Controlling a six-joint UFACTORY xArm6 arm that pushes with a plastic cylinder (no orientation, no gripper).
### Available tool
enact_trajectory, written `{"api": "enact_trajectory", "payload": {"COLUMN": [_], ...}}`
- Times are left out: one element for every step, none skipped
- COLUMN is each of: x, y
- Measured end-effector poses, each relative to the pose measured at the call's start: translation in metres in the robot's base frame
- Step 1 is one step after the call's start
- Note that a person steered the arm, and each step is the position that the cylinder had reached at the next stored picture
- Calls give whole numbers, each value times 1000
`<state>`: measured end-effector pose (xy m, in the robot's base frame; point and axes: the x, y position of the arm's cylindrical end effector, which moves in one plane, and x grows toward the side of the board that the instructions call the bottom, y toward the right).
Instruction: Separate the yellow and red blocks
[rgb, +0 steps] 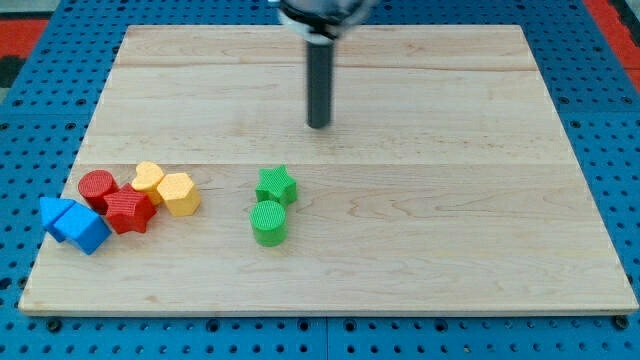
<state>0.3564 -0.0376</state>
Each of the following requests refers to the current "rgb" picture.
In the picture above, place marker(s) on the green star block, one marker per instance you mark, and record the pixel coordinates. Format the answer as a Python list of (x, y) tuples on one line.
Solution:
[(275, 184)]

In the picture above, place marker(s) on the green cylinder block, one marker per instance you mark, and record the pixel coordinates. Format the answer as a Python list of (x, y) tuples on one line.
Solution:
[(268, 222)]

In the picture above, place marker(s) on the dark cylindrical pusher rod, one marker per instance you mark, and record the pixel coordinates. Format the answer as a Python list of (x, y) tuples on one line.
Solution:
[(319, 83)]

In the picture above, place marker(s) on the light wooden board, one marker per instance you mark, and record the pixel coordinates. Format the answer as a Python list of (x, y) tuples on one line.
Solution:
[(445, 185)]

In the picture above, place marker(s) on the yellow hexagon block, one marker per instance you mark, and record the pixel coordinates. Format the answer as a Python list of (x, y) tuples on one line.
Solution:
[(179, 194)]

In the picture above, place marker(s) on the yellow heart block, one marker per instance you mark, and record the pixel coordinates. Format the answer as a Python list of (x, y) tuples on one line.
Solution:
[(148, 176)]

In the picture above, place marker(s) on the red star block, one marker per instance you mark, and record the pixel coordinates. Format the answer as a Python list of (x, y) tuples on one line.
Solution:
[(129, 210)]

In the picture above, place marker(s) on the red cylinder block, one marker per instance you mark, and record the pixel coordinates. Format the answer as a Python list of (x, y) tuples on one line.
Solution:
[(94, 186)]

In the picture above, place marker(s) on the blue cube block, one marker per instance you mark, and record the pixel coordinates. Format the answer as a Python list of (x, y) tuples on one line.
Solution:
[(82, 227)]

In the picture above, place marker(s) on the blue triangle block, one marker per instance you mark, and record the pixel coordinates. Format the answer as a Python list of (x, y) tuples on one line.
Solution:
[(51, 210)]

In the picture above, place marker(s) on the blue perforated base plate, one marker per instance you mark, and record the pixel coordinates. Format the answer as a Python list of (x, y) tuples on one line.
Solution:
[(48, 109)]

